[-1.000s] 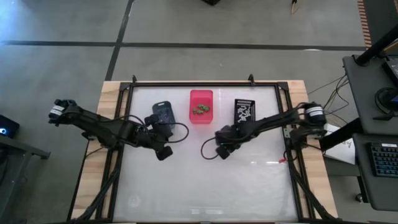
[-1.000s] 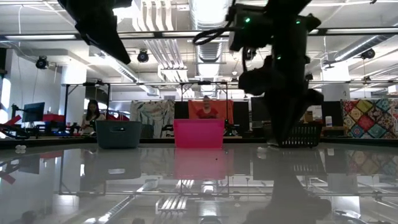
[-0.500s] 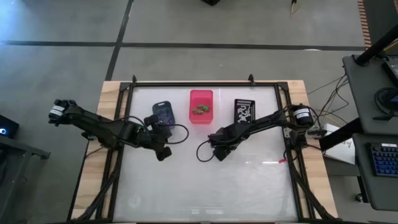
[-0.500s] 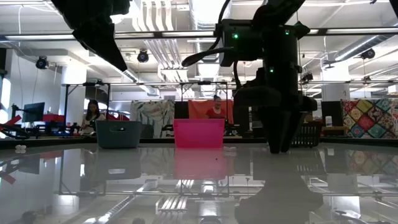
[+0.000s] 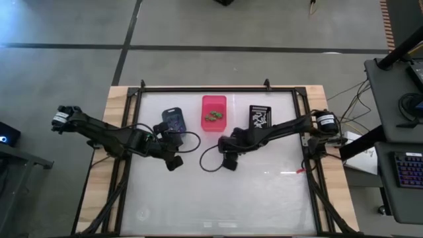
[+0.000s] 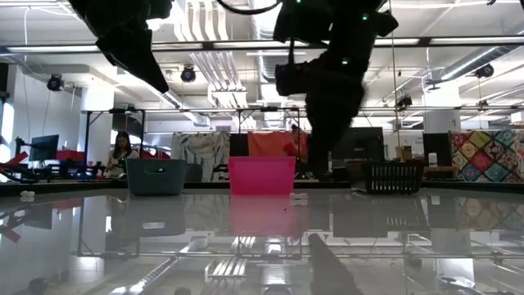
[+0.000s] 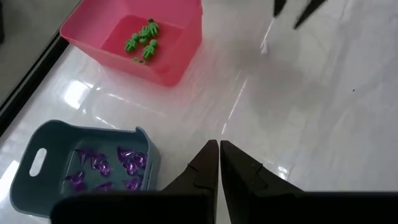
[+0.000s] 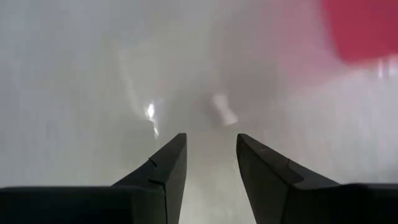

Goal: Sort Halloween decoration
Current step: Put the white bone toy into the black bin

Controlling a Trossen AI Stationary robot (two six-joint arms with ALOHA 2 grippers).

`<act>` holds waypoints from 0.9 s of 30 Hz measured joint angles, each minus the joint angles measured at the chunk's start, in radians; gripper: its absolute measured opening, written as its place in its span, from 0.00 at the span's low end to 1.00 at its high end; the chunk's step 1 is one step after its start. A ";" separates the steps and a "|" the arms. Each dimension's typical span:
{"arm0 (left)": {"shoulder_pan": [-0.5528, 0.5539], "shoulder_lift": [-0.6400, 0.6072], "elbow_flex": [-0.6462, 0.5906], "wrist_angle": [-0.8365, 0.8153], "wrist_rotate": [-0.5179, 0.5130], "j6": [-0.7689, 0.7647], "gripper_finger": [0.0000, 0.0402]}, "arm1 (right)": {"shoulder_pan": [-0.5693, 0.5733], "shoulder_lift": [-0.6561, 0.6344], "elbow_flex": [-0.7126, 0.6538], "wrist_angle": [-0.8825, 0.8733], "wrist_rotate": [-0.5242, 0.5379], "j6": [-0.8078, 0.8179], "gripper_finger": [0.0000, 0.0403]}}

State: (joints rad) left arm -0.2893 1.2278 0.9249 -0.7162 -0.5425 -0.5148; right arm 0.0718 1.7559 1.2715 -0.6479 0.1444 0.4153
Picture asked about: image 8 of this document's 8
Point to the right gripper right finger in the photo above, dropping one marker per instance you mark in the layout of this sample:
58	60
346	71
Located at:
270	186

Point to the pink plastic bin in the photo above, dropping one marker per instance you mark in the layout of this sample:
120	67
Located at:
363	28

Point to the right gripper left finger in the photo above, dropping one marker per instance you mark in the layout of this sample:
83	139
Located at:
155	193

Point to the white plastic bone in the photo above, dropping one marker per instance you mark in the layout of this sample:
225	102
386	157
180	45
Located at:
224	109

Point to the white glossy table mat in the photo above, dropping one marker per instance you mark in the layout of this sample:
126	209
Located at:
77	93

